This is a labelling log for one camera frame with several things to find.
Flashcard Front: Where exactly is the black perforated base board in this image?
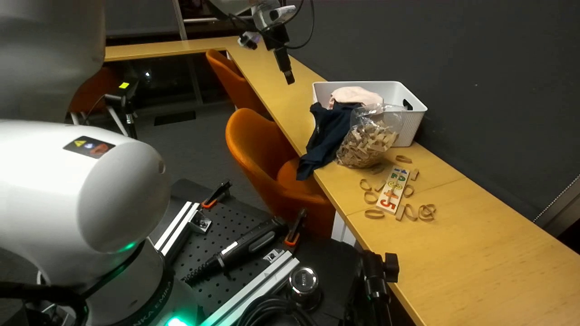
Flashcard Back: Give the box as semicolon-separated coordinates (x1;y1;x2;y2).
144;177;365;326

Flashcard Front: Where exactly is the white plastic basket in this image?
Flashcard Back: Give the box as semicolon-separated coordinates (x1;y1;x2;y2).
310;80;430;150

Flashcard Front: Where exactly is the round metal knob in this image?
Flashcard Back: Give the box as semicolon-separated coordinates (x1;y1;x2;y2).
289;264;323;299

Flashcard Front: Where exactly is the black cable bundle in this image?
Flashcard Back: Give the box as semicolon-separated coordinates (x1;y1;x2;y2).
241;293;319;326

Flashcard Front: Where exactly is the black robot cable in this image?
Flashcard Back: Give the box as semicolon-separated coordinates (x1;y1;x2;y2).
289;0;318;51

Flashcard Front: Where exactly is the navy blue shirt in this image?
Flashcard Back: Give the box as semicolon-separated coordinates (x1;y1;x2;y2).
296;100;365;181

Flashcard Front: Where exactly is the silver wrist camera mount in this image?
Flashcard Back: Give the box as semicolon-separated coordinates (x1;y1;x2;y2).
238;4;299;51

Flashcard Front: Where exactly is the orange handled black clamp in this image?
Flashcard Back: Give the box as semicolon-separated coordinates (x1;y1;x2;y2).
281;206;310;250
198;179;234;214

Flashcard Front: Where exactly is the orange mesh chair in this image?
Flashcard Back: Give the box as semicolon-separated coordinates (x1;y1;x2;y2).
203;49;272;120
66;65;120;118
223;107;338;243

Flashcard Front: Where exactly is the aluminium rail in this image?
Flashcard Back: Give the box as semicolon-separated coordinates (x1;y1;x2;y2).
153;199;214;259
198;246;301;326

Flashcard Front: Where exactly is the black tripod stand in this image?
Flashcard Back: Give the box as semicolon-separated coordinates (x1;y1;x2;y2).
356;250;403;326

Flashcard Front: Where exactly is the black handheld tool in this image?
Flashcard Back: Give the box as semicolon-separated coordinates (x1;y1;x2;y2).
180;228;281;286

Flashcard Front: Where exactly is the white table leg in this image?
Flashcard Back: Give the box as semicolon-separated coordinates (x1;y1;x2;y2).
330;210;359;246

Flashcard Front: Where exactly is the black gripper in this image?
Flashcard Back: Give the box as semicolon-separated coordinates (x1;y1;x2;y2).
261;25;298;85

